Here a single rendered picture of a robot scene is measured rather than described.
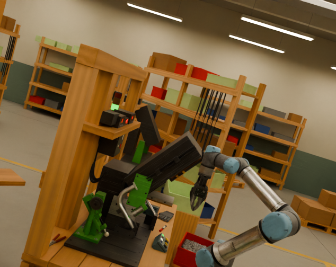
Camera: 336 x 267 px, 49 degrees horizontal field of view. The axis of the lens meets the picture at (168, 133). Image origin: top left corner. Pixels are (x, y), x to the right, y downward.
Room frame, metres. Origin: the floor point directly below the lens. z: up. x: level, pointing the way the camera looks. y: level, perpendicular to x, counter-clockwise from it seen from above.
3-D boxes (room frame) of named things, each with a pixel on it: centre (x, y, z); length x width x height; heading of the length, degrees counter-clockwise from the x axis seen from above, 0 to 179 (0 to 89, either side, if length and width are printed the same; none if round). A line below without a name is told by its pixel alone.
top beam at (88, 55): (2.44, 0.42, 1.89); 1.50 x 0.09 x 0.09; 177
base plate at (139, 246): (2.42, 0.12, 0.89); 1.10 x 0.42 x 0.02; 177
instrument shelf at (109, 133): (2.43, 0.38, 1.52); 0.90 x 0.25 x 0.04; 177
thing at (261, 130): (10.79, -2.10, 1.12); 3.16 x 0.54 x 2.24; 89
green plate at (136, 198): (2.34, 0.06, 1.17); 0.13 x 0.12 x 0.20; 177
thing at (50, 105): (10.89, 2.93, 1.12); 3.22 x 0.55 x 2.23; 89
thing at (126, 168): (2.54, 0.25, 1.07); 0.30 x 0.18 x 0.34; 177
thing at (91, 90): (2.44, 0.42, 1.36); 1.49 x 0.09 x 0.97; 177
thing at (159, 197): (2.49, 0.02, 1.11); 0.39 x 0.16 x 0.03; 87
